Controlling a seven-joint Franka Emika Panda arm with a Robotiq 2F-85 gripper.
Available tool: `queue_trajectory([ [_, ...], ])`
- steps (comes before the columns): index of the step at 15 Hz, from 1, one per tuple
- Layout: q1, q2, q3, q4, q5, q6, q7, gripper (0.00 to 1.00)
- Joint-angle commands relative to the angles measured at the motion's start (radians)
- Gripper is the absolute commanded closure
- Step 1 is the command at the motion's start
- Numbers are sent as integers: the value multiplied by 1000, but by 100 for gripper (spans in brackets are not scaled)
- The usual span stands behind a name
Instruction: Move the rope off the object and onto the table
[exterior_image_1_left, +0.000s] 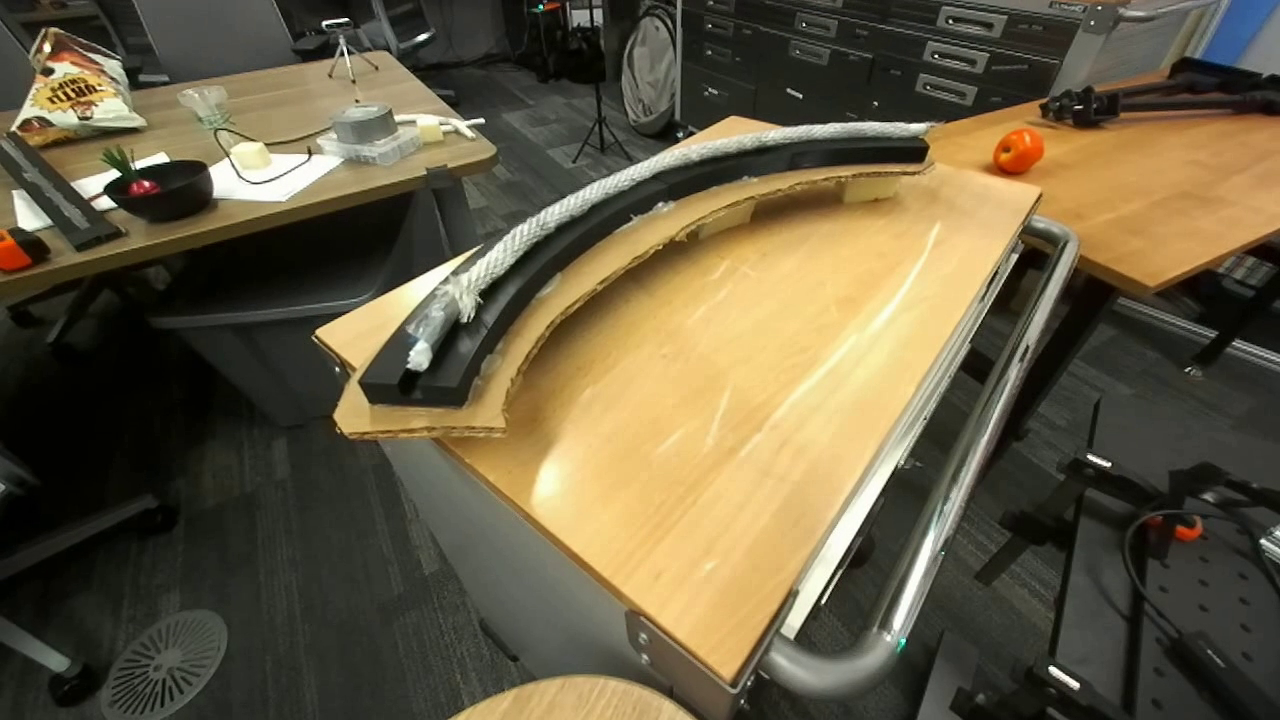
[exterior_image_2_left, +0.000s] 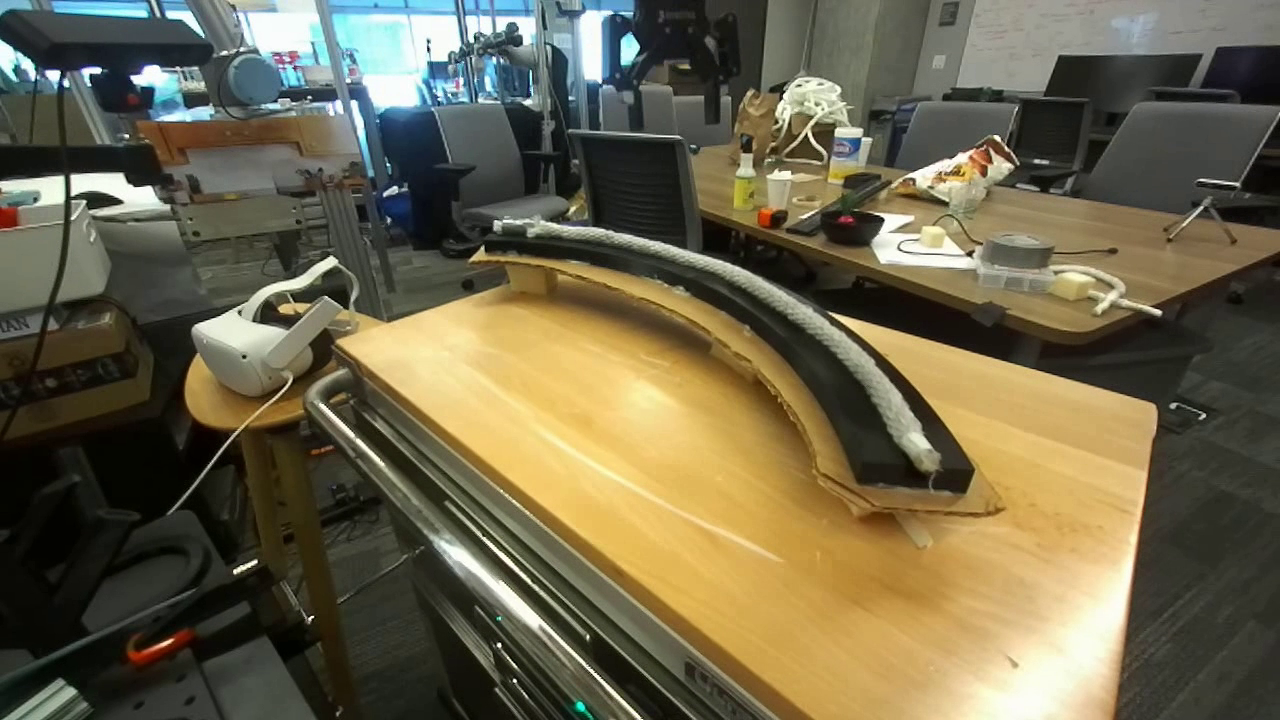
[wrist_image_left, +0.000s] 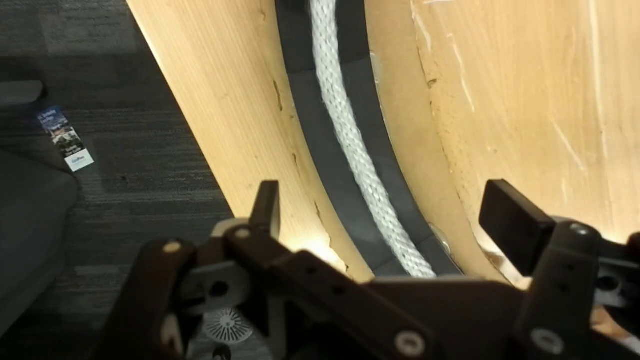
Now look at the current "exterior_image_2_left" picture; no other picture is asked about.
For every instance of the black flat overhead shelf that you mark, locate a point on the black flat overhead shelf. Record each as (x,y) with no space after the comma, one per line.
(95,37)

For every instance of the black computer monitor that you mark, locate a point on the black computer monitor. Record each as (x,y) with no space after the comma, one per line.
(1246,72)
(1123,79)

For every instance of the white plastic box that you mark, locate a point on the white plastic box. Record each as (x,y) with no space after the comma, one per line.
(44,255)

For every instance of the white VR headset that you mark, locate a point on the white VR headset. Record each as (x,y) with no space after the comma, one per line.
(244,353)

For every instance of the black rounded loop mat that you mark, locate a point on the black rounded loop mat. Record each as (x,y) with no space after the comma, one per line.
(132,566)

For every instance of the white paper sheet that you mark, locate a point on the white paper sheet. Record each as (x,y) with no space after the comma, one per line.
(907,251)

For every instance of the small black tripod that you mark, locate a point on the small black tripod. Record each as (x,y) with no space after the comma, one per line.
(1203,204)

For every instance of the grey tape roll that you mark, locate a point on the grey tape roll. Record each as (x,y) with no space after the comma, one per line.
(1017,255)

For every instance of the white blue canister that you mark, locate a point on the white blue canister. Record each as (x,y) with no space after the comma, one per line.
(845,154)

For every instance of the long wooden conference table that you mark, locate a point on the long wooden conference table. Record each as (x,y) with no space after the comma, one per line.
(1160,260)

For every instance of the crumpled snack bag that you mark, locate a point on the crumpled snack bag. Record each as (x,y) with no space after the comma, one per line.
(962,168)

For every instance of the round wooden stool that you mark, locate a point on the round wooden stool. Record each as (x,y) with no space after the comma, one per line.
(221,401)

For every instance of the black mesh office chair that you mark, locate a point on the black mesh office chair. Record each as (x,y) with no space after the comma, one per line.
(641,184)

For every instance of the brown cardboard box stack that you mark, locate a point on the brown cardboard box stack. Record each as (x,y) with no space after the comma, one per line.
(67,375)

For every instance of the long black remote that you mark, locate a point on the long black remote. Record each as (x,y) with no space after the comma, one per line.
(835,204)

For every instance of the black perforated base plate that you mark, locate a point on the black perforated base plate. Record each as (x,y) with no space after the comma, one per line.
(214,686)

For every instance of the grey office chair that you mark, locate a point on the grey office chair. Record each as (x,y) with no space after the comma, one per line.
(484,154)
(947,132)
(1173,145)

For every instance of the small white bottle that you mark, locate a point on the small white bottle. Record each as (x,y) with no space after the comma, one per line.
(780,190)

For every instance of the black curved track on cardboard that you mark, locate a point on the black curved track on cardboard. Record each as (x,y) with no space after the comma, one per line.
(855,428)

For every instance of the wooden workbench rack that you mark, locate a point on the wooden workbench rack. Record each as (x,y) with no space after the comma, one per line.
(253,173)

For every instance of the black bowl with red item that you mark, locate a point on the black bowl with red item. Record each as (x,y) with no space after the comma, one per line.
(855,226)

